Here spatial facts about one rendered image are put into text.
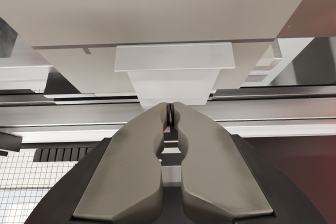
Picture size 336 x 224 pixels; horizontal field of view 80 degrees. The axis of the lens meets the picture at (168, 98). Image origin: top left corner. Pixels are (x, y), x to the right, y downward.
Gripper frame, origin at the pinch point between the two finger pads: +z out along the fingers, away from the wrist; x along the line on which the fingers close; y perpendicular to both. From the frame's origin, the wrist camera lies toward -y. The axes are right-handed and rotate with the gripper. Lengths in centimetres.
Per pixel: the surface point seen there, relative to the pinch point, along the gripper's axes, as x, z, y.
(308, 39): 119, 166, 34
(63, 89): -12.5, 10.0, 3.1
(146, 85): -2.4, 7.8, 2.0
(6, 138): -38, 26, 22
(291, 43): 107, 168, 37
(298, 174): 42, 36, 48
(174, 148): 0.4, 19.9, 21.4
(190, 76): 2.0, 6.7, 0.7
